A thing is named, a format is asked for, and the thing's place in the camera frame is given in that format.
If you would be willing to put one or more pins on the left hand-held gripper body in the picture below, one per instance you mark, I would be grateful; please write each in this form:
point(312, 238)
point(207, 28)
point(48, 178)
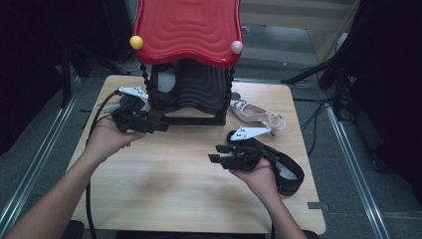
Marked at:
point(132, 114)

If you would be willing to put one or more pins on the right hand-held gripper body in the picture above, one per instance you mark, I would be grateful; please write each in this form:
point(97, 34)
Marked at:
point(247, 146)

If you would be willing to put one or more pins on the red and black shoe rack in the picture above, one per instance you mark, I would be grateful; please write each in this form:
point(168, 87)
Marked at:
point(189, 30)

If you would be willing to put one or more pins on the person's right hand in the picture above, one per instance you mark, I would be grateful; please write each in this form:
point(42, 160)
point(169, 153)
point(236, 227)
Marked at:
point(260, 179)

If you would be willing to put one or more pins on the person's left hand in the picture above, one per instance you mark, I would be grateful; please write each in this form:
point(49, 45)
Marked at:
point(106, 139)

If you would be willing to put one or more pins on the round black sticker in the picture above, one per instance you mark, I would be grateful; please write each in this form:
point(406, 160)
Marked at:
point(235, 95)

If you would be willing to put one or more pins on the yellow ball knob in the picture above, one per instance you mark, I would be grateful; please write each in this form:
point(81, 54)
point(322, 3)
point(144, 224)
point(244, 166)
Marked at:
point(136, 42)

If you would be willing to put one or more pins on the grey tape strip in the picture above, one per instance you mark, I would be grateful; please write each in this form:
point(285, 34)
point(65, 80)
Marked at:
point(317, 206)

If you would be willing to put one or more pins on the pink ball knob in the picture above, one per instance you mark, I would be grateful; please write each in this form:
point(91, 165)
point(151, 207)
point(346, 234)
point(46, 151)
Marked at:
point(237, 47)

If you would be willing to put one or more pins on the black tripod stand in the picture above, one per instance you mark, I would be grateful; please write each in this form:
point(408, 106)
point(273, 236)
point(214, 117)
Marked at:
point(331, 66)

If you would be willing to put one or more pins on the black curtain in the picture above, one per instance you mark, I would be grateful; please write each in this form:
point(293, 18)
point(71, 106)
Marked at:
point(391, 83)
point(33, 49)

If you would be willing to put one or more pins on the metal floor rail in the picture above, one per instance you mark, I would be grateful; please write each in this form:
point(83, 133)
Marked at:
point(366, 199)
point(31, 166)

